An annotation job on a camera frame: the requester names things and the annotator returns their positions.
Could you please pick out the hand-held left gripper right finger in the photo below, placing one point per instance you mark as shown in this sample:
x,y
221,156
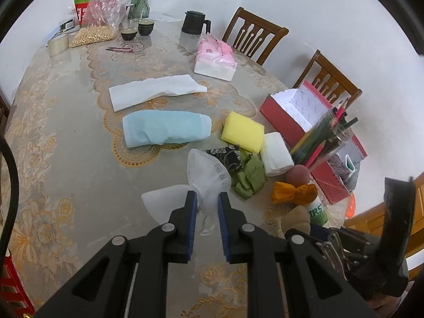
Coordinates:
x,y
223,225

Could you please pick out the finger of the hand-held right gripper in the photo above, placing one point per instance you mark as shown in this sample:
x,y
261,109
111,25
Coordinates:
x,y
323,232

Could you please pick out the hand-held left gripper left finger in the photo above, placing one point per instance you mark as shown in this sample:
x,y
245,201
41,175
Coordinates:
x,y
191,225

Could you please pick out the white foam fruit net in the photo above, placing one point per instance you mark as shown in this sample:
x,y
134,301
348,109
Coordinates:
x,y
207,172

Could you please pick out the green cloth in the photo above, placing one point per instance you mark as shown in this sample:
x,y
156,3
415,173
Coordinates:
x,y
251,175

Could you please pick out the yellow sponge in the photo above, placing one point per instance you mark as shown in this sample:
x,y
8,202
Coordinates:
x,y
241,132

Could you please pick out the light blue cloth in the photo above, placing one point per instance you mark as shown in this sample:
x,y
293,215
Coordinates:
x,y
159,127

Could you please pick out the red cardboard box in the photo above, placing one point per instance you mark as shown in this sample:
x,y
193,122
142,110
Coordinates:
x,y
281,116

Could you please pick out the green white bottle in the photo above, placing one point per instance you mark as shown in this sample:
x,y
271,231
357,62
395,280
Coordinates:
x,y
318,212

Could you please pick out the wooden cabinet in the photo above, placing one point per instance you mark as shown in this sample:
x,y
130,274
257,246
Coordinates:
x,y
367,220

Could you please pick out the orange plastic object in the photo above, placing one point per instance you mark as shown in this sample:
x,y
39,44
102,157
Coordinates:
x,y
351,205

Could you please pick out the orange cloth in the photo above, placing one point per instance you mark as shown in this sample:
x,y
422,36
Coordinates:
x,y
288,193

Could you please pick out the brown ball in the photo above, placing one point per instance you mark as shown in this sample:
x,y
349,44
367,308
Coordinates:
x,y
297,175

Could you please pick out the grey knitted cloth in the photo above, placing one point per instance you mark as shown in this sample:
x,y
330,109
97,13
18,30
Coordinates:
x,y
339,169

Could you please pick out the black patterned cloth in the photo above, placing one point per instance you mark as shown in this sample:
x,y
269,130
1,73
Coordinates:
x,y
228,159

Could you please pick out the white folded towel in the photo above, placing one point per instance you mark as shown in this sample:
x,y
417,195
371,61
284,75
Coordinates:
x,y
149,91
276,154

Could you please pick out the clear pencil holder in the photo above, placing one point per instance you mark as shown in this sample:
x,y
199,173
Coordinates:
x,y
344,139

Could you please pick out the cup of coloured pencils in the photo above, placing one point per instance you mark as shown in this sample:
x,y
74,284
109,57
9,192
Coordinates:
x,y
328,129

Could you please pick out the lace tablecloth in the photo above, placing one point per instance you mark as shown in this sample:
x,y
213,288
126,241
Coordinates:
x,y
66,139

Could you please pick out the wooden chair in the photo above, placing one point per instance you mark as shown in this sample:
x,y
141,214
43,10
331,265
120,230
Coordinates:
x,y
245,33
334,79

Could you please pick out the pink tissue pack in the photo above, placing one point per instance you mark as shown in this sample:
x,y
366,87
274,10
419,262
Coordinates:
x,y
215,59

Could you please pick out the red plastic crate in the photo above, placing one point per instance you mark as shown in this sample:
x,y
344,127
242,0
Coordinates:
x,y
13,288

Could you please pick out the pink scissors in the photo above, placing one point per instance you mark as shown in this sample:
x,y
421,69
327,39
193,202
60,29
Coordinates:
x,y
121,49

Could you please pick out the dark ceramic bowl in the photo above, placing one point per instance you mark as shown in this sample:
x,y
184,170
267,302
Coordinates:
x,y
145,28
128,34

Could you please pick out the black pitcher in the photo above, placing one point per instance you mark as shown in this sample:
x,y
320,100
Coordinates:
x,y
192,23

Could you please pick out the bag of beans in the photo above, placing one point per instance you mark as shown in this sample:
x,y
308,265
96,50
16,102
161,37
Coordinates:
x,y
92,36

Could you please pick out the green glass vase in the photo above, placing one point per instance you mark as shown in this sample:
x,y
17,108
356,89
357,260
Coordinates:
x,y
139,6

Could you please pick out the clear plastic bag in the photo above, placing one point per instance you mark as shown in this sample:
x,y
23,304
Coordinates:
x,y
106,6

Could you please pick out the red green package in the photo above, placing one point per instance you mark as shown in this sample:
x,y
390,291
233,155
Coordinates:
x,y
81,3

